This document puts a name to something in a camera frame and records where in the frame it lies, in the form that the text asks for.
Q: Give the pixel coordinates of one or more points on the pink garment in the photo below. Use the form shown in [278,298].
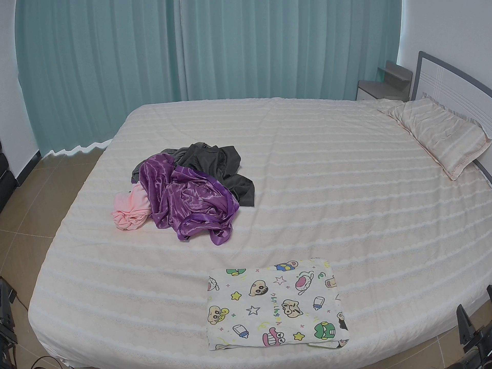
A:
[130,210]

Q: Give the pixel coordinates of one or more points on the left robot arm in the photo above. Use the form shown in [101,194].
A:
[5,313]

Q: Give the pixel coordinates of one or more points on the black chest of drawers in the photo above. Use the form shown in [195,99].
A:
[4,175]

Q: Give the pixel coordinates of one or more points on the cream striped pillow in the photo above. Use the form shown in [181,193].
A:
[446,133]

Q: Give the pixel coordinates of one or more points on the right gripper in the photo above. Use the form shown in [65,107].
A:
[478,346]

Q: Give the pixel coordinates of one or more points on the dark grey garment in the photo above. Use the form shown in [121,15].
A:
[215,160]

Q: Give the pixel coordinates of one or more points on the purple garment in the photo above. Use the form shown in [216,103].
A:
[192,198]

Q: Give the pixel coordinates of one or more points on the bed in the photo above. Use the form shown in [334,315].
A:
[307,167]

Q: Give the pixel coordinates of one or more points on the grey bedside table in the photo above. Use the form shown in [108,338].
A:
[382,87]

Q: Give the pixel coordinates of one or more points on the white printed pyjama top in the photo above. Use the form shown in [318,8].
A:
[269,306]

